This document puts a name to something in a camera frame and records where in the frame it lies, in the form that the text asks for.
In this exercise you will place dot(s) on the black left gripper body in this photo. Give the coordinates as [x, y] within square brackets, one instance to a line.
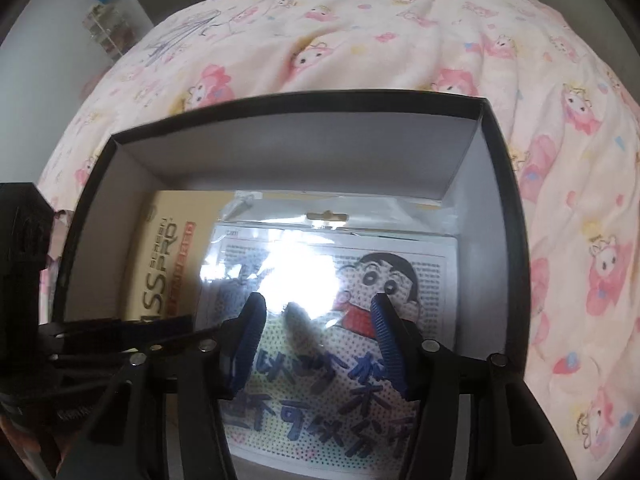
[108, 377]

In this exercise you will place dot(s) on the pink cartoon print blanket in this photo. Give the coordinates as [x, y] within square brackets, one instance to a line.
[571, 127]

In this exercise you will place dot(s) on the black open storage box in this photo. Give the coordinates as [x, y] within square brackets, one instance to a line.
[421, 145]

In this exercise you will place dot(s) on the cartoon bead kit package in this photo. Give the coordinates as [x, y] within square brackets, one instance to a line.
[318, 402]

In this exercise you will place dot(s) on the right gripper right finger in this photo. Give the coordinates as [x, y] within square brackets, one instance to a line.
[476, 418]

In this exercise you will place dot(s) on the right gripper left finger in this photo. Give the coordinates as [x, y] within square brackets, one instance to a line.
[240, 349]

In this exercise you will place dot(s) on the yellow screen protector box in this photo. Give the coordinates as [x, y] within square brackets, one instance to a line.
[162, 277]

